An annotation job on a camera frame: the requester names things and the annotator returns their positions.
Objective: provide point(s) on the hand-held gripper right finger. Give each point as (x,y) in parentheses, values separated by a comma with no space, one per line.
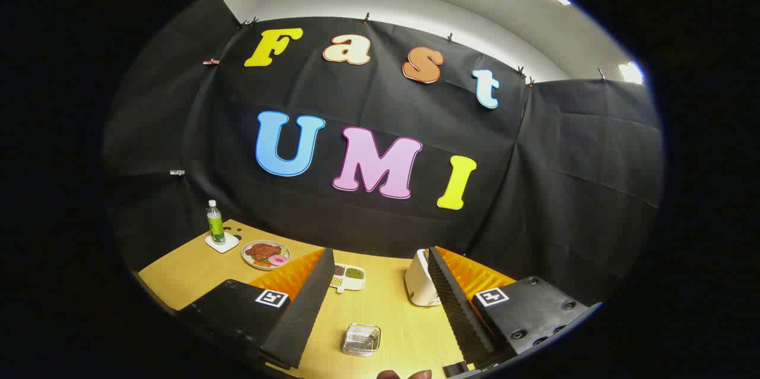
(457,313)

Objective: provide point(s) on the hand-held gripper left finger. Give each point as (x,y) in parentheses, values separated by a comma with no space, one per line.
(303,313)

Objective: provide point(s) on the plate of steak and vegetables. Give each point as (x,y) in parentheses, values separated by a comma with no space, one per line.
(261,251)

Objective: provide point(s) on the white square coaster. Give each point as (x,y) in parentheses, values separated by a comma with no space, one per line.
(229,246)

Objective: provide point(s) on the green label plastic bottle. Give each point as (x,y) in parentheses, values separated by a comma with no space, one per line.
(215,226)

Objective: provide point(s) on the white toaster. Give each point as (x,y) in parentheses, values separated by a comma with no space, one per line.
(418,284)

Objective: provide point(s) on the white divided dish of beans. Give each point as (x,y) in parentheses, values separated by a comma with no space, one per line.
(354,274)

